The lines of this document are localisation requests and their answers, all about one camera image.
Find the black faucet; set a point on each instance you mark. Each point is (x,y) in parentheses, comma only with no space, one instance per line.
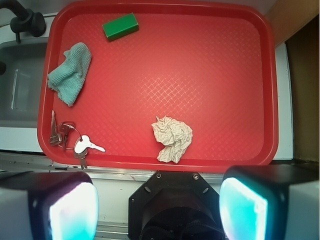
(25,20)

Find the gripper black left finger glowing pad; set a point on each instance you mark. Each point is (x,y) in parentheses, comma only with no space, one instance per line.
(48,206)

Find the crumpled white paper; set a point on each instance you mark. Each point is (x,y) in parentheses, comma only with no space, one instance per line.
(176,136)

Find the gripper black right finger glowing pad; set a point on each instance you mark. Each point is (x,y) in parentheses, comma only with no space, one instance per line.
(271,202)

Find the black octagonal mount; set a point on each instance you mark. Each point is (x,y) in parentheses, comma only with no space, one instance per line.
(175,206)

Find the red plastic tray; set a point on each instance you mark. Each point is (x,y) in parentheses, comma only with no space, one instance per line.
(209,65)

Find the light blue cloth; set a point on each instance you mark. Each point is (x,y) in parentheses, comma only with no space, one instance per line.
(68,78)

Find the bunch of silver keys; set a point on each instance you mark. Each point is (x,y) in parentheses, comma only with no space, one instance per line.
(66,136)

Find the grey sink basin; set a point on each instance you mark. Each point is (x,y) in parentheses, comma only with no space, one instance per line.
(20,85)

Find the green rectangular block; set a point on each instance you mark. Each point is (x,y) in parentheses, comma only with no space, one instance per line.
(120,27)

